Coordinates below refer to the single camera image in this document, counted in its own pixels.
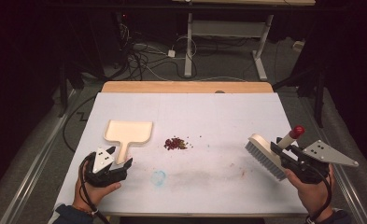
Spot black floor cable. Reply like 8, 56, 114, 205
62, 93, 97, 154

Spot left hand-held gripper black cable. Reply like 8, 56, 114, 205
78, 154, 111, 224

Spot person's left hand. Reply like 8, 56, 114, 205
72, 158, 123, 213

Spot white metal desk frame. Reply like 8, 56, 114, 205
171, 0, 317, 82

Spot hand-held gripper black cable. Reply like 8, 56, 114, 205
307, 166, 333, 223
78, 154, 111, 224

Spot pile of red crumbs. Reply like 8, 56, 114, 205
162, 135, 193, 151

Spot white table mat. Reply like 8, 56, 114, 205
54, 91, 309, 217

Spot white box on floor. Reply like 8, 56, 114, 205
292, 39, 306, 53

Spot right hand-held gripper black cable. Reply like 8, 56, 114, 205
307, 166, 333, 223

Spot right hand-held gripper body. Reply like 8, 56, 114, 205
281, 139, 360, 185

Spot cream dustpan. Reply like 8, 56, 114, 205
103, 119, 154, 165

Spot metal floor rail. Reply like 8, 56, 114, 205
0, 88, 78, 224
322, 125, 367, 224

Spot white floor cable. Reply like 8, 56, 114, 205
199, 75, 248, 83

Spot black metal stand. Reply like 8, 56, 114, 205
57, 60, 69, 119
273, 66, 326, 129

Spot person's right hand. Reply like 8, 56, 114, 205
284, 163, 337, 217

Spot tangle of black floor cables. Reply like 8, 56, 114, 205
115, 21, 199, 82

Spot white brush with red-tipped handle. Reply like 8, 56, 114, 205
244, 124, 306, 182

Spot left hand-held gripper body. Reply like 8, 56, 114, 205
83, 147, 129, 188

